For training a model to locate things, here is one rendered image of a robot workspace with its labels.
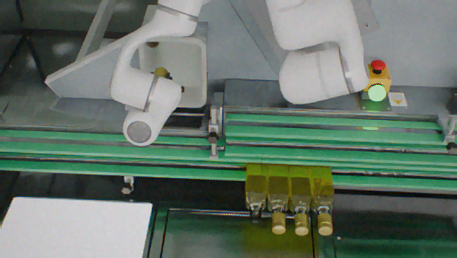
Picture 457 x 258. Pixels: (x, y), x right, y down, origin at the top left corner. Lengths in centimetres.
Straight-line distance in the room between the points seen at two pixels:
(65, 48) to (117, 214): 93
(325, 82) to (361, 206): 71
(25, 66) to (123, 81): 120
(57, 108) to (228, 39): 54
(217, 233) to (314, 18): 72
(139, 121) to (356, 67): 44
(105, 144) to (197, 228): 34
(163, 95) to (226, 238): 57
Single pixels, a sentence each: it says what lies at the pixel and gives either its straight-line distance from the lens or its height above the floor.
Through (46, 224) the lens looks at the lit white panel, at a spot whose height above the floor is 109.
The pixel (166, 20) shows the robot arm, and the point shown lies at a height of 111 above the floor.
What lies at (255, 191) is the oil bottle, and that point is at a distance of 145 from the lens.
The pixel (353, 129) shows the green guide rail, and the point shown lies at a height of 93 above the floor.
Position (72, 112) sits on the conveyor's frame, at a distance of 167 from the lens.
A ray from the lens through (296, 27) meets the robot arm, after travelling 107.
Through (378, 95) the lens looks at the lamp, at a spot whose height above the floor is 85.
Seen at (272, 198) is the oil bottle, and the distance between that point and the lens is 144.
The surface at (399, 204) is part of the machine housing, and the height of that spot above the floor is 92.
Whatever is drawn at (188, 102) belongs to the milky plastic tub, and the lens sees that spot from 156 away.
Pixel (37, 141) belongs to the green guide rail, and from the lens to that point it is 164.
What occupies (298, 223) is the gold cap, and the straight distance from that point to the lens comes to 142.
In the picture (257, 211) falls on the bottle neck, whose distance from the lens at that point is 142.
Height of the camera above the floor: 203
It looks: 48 degrees down
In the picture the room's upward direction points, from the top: 176 degrees counter-clockwise
